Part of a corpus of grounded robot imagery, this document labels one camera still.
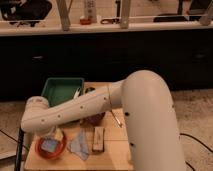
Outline green plastic tray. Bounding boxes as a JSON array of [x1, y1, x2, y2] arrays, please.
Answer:
[[41, 77, 84, 107]]

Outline small red object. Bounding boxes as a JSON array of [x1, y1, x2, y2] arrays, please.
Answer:
[[79, 16, 92, 25]]

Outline orange red bowl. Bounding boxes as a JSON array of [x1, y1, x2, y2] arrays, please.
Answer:
[[35, 133, 67, 159]]

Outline black office chair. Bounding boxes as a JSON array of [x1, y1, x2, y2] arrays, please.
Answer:
[[0, 0, 52, 27]]

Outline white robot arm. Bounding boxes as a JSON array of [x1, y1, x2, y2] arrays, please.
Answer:
[[21, 70, 186, 171]]

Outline wooden block brush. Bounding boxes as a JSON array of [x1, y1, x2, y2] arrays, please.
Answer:
[[92, 126, 105, 152]]

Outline black cable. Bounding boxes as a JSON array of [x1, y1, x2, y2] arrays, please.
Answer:
[[179, 132, 213, 171]]

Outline blue sponge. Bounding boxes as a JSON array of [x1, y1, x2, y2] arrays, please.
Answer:
[[41, 139, 58, 153]]

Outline white plastic spoon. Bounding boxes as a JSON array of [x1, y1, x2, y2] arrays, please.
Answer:
[[73, 87, 81, 99]]

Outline dark purple bowl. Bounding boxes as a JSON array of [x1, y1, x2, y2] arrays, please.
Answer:
[[84, 113, 105, 126]]

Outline black pole stand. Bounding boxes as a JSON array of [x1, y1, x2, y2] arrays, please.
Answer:
[[14, 128, 24, 171]]

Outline wooden beam left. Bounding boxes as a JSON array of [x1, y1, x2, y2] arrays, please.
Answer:
[[56, 0, 70, 31]]

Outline wooden beam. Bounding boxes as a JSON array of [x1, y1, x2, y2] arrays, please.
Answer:
[[56, 0, 70, 31], [120, 0, 131, 29]]

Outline light blue cloth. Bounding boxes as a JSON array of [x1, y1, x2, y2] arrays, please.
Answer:
[[67, 129, 89, 161]]

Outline dark metal cup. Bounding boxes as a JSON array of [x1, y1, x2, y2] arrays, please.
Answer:
[[85, 87, 95, 94]]

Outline wooden beam middle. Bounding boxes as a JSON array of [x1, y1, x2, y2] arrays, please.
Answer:
[[120, 0, 131, 29]]

